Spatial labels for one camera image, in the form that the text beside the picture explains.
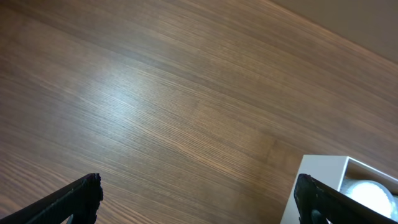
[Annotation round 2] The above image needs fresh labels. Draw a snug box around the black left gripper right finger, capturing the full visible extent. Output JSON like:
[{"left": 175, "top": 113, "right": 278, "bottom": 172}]
[{"left": 294, "top": 174, "right": 395, "bottom": 224}]

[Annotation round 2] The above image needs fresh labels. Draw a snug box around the white cotton swab container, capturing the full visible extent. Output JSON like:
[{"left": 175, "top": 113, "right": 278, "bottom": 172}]
[{"left": 340, "top": 179, "right": 397, "bottom": 222}]

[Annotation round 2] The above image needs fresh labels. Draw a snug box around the beige open cardboard box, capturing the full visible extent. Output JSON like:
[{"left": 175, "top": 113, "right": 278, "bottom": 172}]
[{"left": 280, "top": 155, "right": 397, "bottom": 224}]

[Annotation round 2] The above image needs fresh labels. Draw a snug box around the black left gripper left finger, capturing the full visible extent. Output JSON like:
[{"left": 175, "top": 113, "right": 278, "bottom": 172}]
[{"left": 1, "top": 173, "right": 103, "bottom": 224}]

